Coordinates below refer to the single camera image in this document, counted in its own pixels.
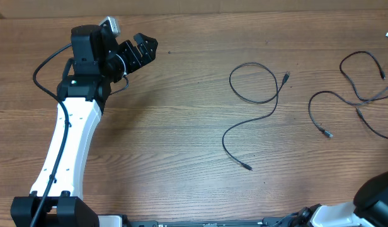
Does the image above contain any black USB cable bundle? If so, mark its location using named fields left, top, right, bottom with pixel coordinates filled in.
left=221, top=61, right=291, bottom=172

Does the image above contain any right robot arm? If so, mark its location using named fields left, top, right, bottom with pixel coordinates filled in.
left=290, top=171, right=388, bottom=227

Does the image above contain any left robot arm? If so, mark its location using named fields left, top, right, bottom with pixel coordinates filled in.
left=10, top=18, right=158, bottom=226

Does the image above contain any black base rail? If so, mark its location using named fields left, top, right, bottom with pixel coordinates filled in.
left=96, top=214, right=308, bottom=227

